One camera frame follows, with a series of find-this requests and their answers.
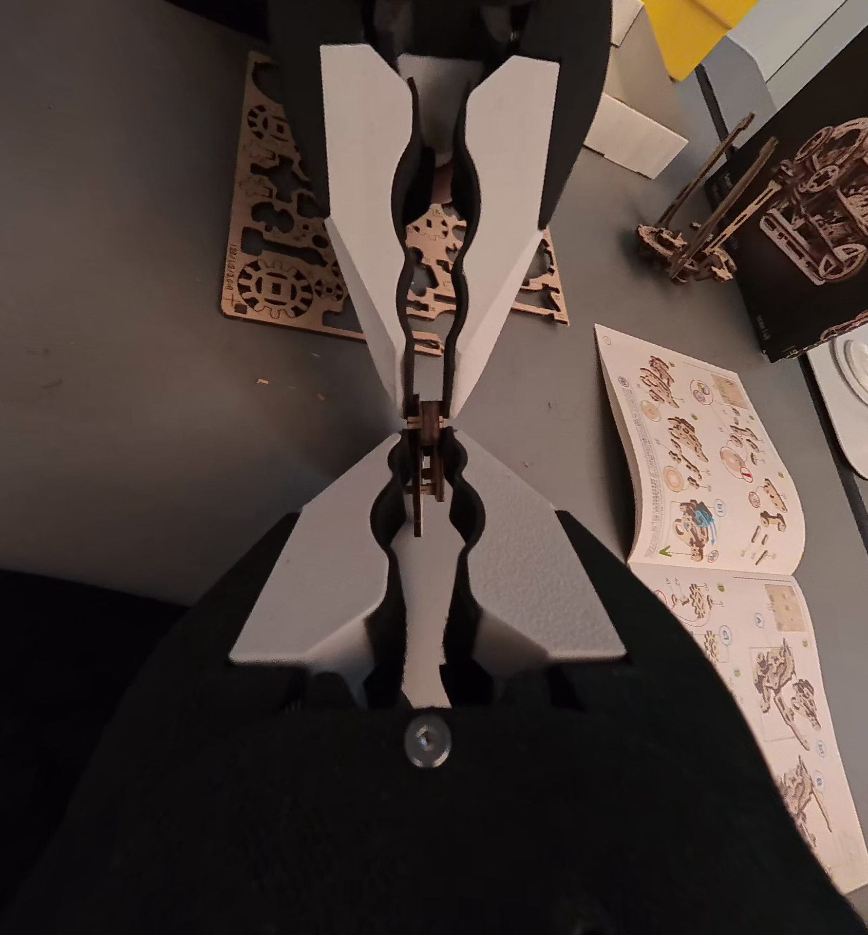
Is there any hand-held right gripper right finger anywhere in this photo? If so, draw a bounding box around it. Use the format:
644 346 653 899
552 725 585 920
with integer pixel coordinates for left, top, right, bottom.
441 428 627 710

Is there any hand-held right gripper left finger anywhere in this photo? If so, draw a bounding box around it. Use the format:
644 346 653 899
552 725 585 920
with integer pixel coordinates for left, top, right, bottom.
227 430 415 710

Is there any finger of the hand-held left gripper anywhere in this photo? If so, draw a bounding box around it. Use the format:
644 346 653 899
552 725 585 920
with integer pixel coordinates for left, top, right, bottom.
319 42 419 421
443 57 561 421

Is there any wooden model part assembly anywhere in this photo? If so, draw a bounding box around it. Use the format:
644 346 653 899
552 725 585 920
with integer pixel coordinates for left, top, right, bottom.
402 398 450 539

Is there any laser-cut wooden parts sheet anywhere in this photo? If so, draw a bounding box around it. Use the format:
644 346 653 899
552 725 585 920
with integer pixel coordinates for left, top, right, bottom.
221 51 572 357

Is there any partly built wooden model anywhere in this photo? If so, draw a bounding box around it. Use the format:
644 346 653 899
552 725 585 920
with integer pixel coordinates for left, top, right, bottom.
637 112 780 286

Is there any black model kit box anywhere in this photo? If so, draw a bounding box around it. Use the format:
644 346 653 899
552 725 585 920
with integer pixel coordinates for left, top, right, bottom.
703 15 868 364

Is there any white cardboard box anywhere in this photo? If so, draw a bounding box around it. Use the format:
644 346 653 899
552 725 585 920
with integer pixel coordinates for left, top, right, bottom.
582 0 691 180

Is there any open instruction booklet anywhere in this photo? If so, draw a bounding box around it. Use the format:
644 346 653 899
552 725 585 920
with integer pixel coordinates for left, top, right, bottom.
595 323 868 896

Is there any yellow plastic bin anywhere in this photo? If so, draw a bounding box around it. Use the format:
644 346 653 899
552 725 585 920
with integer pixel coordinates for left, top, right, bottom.
642 0 760 83

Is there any black quilted cloth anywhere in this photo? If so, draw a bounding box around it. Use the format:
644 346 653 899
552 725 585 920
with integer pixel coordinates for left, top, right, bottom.
0 564 201 935

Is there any white round device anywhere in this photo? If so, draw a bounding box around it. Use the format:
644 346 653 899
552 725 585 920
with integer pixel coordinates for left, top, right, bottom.
807 321 868 485

